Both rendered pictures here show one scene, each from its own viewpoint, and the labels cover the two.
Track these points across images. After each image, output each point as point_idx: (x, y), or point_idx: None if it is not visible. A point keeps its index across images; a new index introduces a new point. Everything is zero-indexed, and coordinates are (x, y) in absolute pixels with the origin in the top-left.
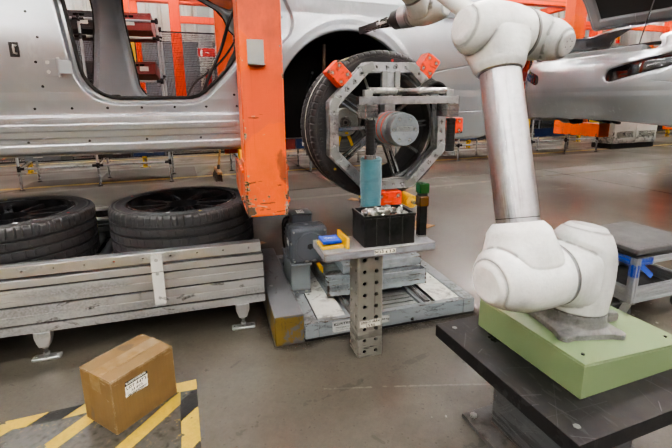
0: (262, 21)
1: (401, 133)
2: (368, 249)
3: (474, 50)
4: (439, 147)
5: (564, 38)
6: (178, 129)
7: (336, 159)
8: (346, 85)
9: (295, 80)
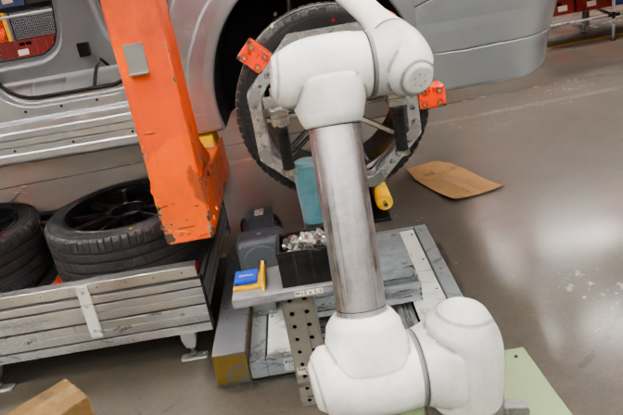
0: (136, 20)
1: None
2: (286, 291)
3: (289, 108)
4: (413, 130)
5: (408, 77)
6: (105, 126)
7: (269, 163)
8: (265, 70)
9: (254, 27)
